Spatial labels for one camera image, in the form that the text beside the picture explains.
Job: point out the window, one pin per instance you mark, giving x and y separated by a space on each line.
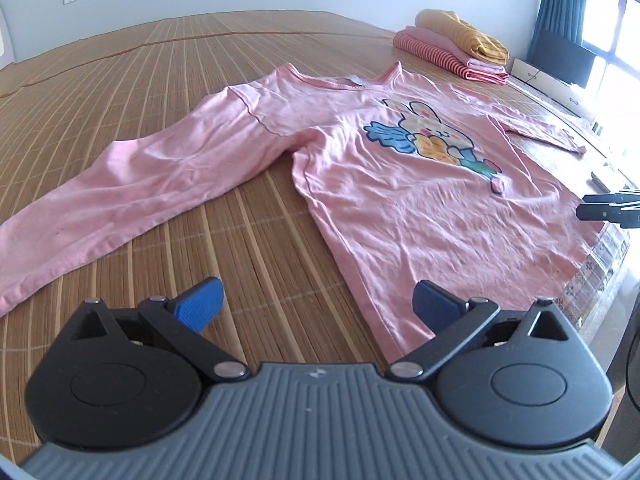
620 35

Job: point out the pink folded garment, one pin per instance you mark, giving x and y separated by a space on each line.
435 40

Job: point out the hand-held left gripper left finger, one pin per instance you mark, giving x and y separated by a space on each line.
200 305

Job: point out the red striped folded garment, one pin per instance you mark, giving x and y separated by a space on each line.
425 52

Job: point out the mustard striped folded garment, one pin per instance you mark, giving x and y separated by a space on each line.
465 35

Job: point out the blue curtain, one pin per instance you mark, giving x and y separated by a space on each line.
560 0

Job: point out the pink cartoon print shirt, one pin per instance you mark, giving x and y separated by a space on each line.
425 200

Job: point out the white television cabinet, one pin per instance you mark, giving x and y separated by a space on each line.
540 82

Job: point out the bamboo mat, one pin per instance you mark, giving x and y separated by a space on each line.
150 75

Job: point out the cream and lavender headboard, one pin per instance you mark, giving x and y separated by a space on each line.
2 35

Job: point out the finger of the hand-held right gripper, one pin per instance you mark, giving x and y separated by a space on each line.
615 197
605 212

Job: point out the black television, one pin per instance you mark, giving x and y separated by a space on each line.
565 55

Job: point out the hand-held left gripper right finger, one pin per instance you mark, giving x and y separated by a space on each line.
436 307

